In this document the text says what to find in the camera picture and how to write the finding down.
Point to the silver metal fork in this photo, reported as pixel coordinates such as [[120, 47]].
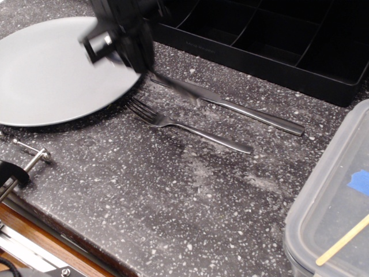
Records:
[[157, 119]]

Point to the silver metal knife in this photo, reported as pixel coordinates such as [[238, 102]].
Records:
[[212, 97]]

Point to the silver metal spoon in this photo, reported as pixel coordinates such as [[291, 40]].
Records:
[[184, 92]]

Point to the wooden stick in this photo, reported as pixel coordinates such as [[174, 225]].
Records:
[[343, 241]]

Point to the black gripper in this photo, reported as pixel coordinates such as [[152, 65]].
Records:
[[130, 35]]

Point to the blue tape piece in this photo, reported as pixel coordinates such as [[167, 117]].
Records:
[[359, 181]]

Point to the clear plastic container lid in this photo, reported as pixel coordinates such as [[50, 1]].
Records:
[[327, 208]]

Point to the metal clamp with black knob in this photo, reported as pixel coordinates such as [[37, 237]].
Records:
[[13, 175]]

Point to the metal rail with screw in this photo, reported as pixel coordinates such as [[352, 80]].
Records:
[[38, 261]]

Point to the grey round plate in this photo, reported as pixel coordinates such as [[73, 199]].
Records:
[[46, 77]]

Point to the black cutlery organizer tray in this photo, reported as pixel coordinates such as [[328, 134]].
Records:
[[319, 48]]

